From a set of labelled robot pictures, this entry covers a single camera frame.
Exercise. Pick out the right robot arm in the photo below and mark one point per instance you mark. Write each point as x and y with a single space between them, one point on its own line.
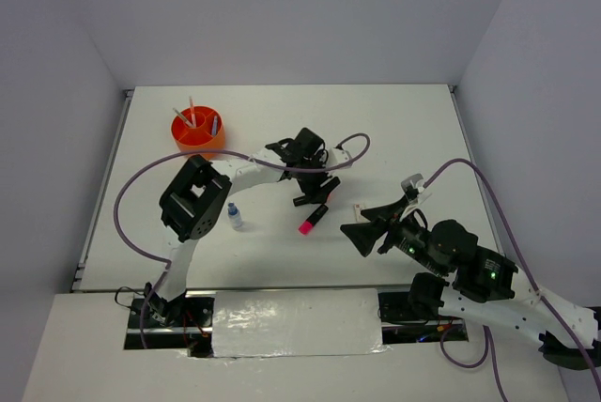
461 278

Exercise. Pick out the black highlighter orange cap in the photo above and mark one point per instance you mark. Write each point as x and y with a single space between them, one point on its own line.
312 199

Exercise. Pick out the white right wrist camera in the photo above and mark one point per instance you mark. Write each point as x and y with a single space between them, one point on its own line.
415 193

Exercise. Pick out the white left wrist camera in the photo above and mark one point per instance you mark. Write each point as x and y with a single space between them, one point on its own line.
337 158

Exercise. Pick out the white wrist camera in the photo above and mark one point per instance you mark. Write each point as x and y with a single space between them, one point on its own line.
415 193
337 158

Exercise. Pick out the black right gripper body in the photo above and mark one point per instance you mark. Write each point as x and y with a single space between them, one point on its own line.
405 233

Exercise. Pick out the orange slim pen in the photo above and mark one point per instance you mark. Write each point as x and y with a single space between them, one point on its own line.
192 112

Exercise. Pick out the small blue-capped glue bottle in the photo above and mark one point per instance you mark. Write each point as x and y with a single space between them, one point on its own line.
234 216

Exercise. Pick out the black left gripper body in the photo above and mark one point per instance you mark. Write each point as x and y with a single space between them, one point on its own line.
311 181

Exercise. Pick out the white eraser red label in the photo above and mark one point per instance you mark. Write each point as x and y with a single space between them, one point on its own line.
359 218

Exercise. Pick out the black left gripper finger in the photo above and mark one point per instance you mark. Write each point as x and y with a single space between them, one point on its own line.
327 187
307 199

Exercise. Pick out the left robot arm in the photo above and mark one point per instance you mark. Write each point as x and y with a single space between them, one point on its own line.
193 202

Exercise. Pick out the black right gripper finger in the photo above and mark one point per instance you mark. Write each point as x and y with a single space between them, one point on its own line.
364 235
386 214

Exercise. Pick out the green clear pen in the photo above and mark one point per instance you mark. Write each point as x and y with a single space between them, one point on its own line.
184 119

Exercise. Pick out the orange round divided container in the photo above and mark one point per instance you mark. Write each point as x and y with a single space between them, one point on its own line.
190 139

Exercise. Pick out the black highlighter pink cap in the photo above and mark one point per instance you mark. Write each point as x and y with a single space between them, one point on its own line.
313 219

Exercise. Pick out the reflective silver front panel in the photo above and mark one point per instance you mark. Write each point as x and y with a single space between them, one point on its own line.
296 323

